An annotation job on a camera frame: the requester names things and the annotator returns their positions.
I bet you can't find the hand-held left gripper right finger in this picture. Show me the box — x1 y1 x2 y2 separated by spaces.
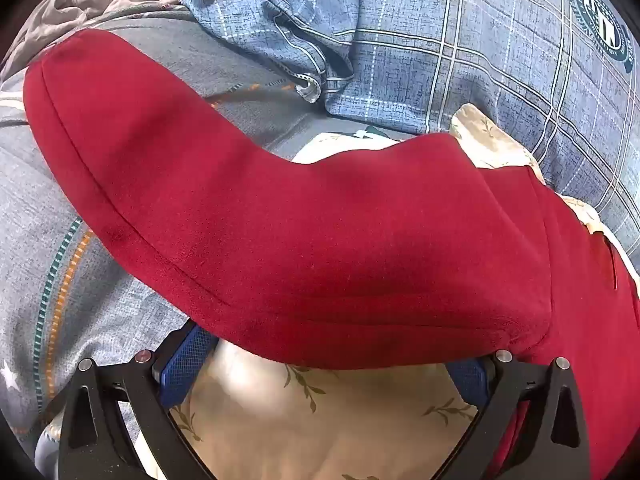
420 350 593 480

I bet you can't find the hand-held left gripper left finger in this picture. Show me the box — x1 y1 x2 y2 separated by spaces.
57 320 221 480

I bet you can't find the red knit garment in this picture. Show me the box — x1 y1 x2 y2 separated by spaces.
22 29 640 480

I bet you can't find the cream leaf-print cloth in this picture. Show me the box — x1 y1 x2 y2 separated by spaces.
135 102 640 480

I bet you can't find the grey striped bed sheet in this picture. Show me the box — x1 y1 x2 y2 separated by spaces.
0 15 331 476

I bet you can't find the blue plaid quilt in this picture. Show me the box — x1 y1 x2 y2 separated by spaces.
182 0 640 271

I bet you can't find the grey-brown cloth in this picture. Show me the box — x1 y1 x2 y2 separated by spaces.
5 0 201 61

